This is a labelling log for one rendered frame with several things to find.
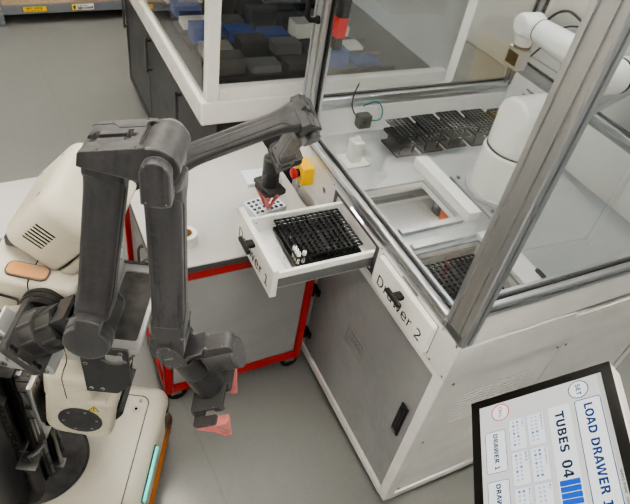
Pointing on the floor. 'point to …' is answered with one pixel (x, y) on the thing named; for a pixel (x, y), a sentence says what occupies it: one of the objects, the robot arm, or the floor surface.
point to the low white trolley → (229, 268)
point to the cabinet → (420, 379)
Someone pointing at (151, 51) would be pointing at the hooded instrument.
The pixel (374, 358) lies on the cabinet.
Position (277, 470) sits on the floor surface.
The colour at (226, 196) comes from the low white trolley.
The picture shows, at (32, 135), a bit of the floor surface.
